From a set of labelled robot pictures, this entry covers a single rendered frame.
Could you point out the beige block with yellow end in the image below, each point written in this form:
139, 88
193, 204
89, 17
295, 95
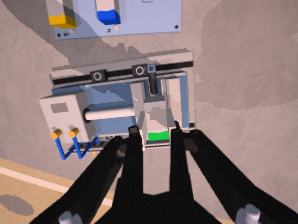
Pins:
61, 13

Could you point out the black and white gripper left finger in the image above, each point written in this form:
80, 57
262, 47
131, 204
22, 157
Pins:
82, 200

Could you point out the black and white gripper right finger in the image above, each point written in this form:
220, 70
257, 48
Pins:
244, 202

